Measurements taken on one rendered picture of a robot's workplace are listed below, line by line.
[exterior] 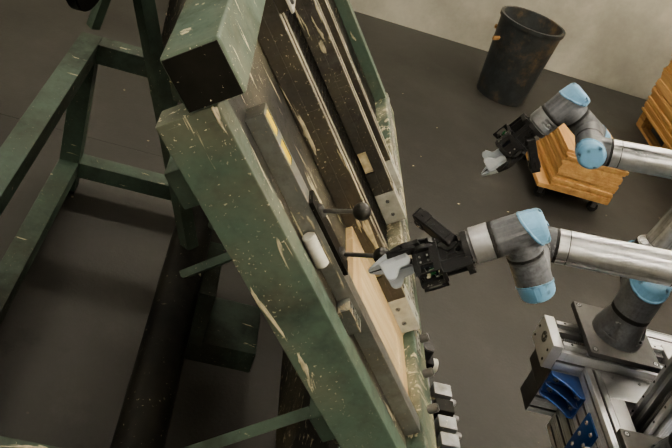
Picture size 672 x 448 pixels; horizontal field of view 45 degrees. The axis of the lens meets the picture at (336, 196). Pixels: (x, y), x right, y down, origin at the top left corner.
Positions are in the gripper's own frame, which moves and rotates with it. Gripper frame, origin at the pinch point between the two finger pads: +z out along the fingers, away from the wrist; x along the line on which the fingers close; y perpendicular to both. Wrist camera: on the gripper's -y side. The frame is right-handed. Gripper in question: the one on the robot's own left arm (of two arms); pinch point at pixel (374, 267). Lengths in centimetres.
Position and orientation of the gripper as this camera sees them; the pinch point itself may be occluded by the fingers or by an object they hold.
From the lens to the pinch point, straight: 167.5
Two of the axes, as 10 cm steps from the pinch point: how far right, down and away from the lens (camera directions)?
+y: 1.3, 7.8, -6.1
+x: 3.4, 5.5, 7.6
